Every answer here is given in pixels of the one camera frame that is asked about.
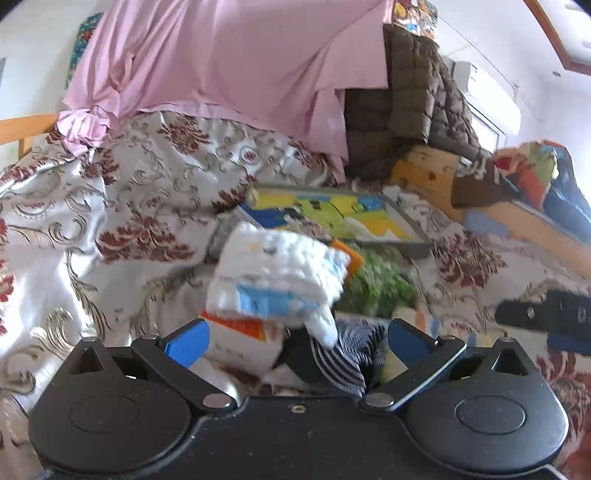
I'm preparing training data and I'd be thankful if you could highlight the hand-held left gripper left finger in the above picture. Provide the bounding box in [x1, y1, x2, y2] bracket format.
[60, 318, 238, 411]

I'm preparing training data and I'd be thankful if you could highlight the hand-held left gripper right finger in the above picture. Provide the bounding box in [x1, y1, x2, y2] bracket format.
[359, 318, 539, 412]

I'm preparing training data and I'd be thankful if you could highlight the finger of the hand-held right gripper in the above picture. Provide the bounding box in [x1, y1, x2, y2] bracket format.
[546, 335, 591, 357]
[495, 290, 591, 334]

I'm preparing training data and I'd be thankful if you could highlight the orange cloth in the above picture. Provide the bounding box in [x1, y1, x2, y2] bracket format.
[330, 239, 365, 278]

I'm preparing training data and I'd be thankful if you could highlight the white knitted cloth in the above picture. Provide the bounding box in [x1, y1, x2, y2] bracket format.
[205, 222, 352, 349]

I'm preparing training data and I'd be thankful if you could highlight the pale striped cloth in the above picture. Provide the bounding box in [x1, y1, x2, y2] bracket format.
[392, 305, 446, 343]

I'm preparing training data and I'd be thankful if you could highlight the orange and white box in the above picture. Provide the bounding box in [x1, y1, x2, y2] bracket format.
[198, 309, 284, 377]

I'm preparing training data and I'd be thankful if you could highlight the green fuzzy cloth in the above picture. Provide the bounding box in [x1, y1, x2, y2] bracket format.
[342, 249, 419, 319]

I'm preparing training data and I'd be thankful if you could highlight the dark striped cloth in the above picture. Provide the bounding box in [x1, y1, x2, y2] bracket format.
[277, 318, 393, 400]

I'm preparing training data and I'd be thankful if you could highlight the wooden board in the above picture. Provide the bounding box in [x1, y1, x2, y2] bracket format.
[455, 196, 585, 252]

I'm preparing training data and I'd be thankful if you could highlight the blue pad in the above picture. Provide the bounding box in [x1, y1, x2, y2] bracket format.
[464, 210, 509, 239]

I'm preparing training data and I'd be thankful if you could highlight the brown cloth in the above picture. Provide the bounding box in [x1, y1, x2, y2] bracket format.
[451, 157, 519, 209]

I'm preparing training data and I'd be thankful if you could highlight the colourful bundle of clothes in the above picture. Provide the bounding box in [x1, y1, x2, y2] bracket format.
[489, 141, 591, 234]

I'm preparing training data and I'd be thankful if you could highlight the cartoon printed cloth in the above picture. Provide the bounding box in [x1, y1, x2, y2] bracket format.
[249, 193, 416, 241]

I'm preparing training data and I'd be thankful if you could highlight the floral bedspread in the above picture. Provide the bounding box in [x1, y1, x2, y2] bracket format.
[0, 111, 591, 480]

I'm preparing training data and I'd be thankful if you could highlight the white air conditioner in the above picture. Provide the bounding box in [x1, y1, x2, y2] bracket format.
[450, 60, 522, 136]

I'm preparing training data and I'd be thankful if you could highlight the brown quilted blanket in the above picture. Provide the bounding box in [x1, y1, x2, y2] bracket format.
[344, 23, 483, 178]

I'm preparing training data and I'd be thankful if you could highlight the wooden chair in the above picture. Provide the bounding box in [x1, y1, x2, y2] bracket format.
[0, 114, 61, 157]

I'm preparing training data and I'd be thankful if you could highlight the pink cloth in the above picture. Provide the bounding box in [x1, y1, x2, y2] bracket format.
[55, 0, 395, 174]

